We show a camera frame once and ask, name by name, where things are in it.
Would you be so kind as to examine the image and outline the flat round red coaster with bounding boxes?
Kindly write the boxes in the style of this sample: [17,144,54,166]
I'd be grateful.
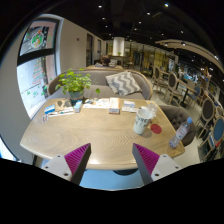
[150,123,163,135]

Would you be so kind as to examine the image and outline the grey curved sofa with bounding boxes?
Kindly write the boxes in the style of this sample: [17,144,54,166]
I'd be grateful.
[47,68,154,101]

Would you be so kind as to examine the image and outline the blue tissue pack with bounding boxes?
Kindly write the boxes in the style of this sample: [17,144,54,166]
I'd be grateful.
[73,99,84,113]

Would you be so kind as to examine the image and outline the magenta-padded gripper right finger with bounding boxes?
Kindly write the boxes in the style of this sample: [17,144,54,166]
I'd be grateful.
[132,143,184,186]

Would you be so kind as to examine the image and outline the window with colourful posters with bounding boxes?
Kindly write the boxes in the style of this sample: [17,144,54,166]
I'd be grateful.
[16,18,61,118]

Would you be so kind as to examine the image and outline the grey white chevron cushion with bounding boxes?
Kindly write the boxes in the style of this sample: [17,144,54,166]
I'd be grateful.
[105,70,143,97]

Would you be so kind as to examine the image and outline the blue white flat box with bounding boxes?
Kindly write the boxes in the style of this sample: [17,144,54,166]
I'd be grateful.
[44,104,57,116]

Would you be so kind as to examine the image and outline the white printed mug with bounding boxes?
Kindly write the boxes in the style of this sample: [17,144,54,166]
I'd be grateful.
[133,108,155,136]

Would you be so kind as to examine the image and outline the green potted plant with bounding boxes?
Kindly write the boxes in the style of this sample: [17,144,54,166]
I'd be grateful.
[54,68,101,104]

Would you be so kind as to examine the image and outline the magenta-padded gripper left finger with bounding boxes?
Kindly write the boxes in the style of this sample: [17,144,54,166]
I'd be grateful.
[41,142,92,186]

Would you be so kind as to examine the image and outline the group of dining chairs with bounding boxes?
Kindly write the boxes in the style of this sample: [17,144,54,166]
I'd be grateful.
[151,64,224,158]

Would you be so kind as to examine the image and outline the dark cafe table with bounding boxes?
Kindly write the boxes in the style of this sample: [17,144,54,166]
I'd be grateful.
[176,79,198,108]

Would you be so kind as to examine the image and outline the person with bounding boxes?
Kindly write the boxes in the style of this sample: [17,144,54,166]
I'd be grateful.
[94,54,116,69]

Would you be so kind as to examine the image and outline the group of ceiling lights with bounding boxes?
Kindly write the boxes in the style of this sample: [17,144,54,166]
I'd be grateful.
[96,2,221,61]

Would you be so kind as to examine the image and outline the white round column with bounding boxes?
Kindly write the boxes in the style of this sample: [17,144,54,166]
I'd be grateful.
[112,36,126,57]

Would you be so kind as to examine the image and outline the clear blue-capped water bottle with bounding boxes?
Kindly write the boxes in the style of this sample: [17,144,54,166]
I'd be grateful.
[168,116,194,149]

